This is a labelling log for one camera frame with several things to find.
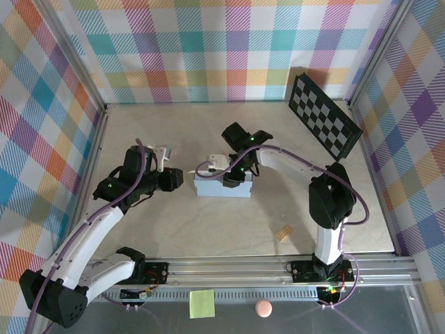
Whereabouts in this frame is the white paper box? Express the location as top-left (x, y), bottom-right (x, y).
top-left (187, 168), bottom-right (254, 200)

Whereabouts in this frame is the black white checkerboard panel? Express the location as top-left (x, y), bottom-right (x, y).
top-left (287, 72), bottom-right (363, 164)

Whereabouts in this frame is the small wooden block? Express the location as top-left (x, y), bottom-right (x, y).
top-left (274, 225), bottom-right (293, 241)

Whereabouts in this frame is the small circuit board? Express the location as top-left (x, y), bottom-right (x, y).
top-left (120, 287), bottom-right (154, 301)
top-left (318, 285), bottom-right (347, 296)

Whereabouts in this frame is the green sticky note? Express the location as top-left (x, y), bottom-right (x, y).
top-left (189, 289), bottom-right (216, 319)

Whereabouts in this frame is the perforated metal strip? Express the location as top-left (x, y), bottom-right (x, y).
top-left (51, 290), bottom-right (323, 303)

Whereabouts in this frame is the pink round disc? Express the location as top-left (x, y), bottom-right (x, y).
top-left (254, 299), bottom-right (273, 318)

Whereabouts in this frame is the grey metal shelf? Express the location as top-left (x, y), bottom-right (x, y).
top-left (29, 285), bottom-right (430, 334)

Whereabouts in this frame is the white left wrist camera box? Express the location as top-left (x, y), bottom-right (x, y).
top-left (145, 143), bottom-right (174, 174)

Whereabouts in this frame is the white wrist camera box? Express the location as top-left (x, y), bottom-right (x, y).
top-left (207, 153), bottom-right (232, 174)
top-left (145, 143), bottom-right (174, 174)

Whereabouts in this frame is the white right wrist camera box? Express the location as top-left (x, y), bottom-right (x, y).
top-left (207, 153), bottom-right (232, 174)

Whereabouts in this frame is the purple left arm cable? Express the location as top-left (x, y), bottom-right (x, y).
top-left (27, 138), bottom-right (157, 334)

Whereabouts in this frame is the aluminium side rail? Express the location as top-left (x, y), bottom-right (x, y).
top-left (71, 109), bottom-right (111, 262)
top-left (347, 100), bottom-right (401, 257)

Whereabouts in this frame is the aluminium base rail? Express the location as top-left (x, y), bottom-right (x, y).
top-left (38, 255), bottom-right (420, 289)

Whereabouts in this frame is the aluminium frame post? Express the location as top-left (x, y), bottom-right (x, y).
top-left (346, 0), bottom-right (416, 107)
top-left (33, 0), bottom-right (108, 114)

